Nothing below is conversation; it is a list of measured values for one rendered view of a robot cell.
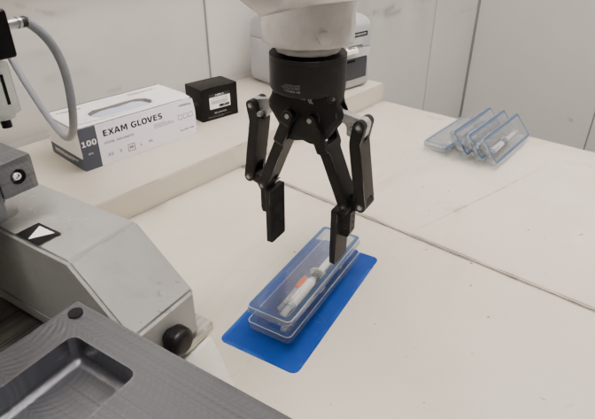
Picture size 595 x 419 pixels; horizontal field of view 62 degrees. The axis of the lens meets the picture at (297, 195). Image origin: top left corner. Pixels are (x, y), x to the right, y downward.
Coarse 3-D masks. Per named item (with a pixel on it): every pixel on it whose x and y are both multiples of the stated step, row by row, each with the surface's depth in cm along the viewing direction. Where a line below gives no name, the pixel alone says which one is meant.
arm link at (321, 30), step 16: (272, 16) 43; (288, 16) 42; (304, 16) 42; (320, 16) 42; (336, 16) 42; (352, 16) 44; (272, 32) 44; (288, 32) 43; (304, 32) 42; (320, 32) 42; (336, 32) 43; (352, 32) 45; (288, 48) 43; (304, 48) 43; (320, 48) 43; (336, 48) 44
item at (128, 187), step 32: (352, 96) 116; (224, 128) 98; (32, 160) 85; (64, 160) 85; (128, 160) 85; (160, 160) 85; (192, 160) 85; (224, 160) 90; (64, 192) 76; (96, 192) 76; (128, 192) 76; (160, 192) 81
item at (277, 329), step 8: (352, 256) 65; (344, 264) 64; (336, 272) 62; (328, 288) 60; (320, 296) 59; (312, 304) 57; (256, 320) 55; (264, 320) 55; (272, 328) 54; (280, 328) 54; (296, 328) 54; (288, 336) 53
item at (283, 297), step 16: (320, 240) 65; (352, 240) 65; (304, 256) 62; (320, 256) 62; (288, 272) 59; (304, 272) 59; (320, 272) 59; (272, 288) 56; (288, 288) 56; (304, 288) 56; (256, 304) 54; (272, 304) 54; (288, 304) 54; (304, 304) 54; (288, 320) 52
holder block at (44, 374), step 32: (64, 320) 24; (96, 320) 24; (32, 352) 22; (64, 352) 23; (96, 352) 22; (128, 352) 22; (160, 352) 22; (0, 384) 20; (32, 384) 22; (64, 384) 22; (96, 384) 22; (128, 384) 20; (160, 384) 20; (192, 384) 20; (224, 384) 20; (0, 416) 21; (32, 416) 21; (64, 416) 21; (96, 416) 19; (128, 416) 19; (160, 416) 19; (192, 416) 19; (224, 416) 19; (256, 416) 19; (288, 416) 19
